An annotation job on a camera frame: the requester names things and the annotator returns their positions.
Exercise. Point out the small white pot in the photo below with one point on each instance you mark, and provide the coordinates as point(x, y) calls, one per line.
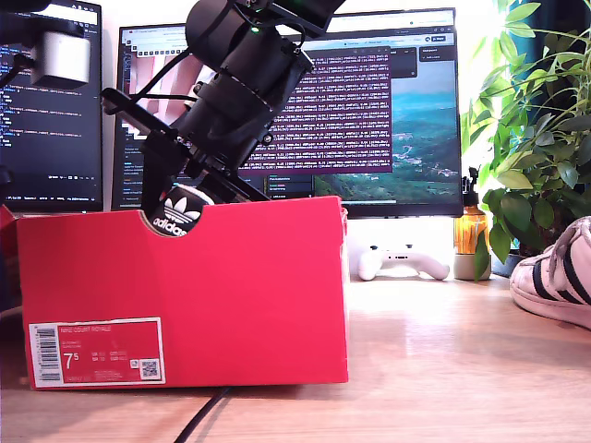
point(461, 267)

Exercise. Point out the amber pump bottle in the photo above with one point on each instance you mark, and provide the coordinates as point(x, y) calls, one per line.
point(466, 231)

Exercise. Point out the wide black computer monitor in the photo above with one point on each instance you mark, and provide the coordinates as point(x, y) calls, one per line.
point(415, 138)

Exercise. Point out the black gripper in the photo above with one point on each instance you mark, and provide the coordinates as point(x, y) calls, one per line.
point(226, 124)

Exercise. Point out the white black-striped sneaker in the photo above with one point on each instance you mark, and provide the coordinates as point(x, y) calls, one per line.
point(554, 277)
point(180, 217)

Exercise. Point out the black rectangular planter tray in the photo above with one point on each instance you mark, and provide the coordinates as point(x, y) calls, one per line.
point(503, 266)

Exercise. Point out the white game controller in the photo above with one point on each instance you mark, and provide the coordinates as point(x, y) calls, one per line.
point(415, 265)

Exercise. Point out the dark teal curtain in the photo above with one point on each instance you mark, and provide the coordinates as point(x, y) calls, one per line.
point(563, 14)

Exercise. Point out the green leafy houseplant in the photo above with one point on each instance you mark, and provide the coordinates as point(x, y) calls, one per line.
point(545, 152)

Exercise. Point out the red cardboard shoebox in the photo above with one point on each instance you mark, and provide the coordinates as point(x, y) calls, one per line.
point(208, 300)

